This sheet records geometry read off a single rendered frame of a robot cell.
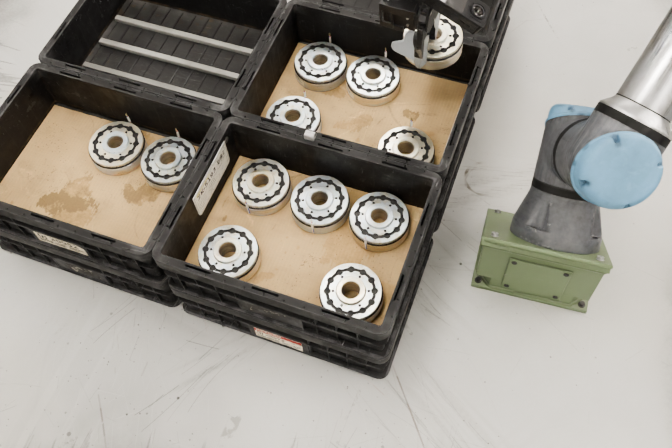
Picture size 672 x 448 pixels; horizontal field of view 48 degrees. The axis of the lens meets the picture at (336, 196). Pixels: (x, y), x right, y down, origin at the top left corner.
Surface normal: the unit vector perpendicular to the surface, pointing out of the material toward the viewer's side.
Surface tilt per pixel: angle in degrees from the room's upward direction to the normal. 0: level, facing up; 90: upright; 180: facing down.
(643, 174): 52
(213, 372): 0
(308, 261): 0
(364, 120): 0
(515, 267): 90
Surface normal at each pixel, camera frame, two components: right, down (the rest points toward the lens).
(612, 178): -0.05, 0.36
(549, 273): -0.28, 0.83
